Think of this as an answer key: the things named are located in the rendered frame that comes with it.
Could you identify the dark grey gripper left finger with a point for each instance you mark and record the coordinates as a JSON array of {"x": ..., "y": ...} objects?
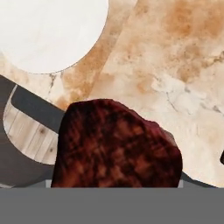
[{"x": 43, "y": 183}]

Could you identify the small black object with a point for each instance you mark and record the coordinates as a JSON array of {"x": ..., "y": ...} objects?
[{"x": 222, "y": 157}]

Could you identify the dark red brown steak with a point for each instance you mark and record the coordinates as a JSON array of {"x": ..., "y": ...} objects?
[{"x": 116, "y": 145}]

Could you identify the white round plate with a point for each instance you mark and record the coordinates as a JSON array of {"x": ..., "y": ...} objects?
[{"x": 49, "y": 32}]

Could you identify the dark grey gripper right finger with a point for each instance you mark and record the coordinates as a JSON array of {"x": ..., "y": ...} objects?
[{"x": 192, "y": 183}]

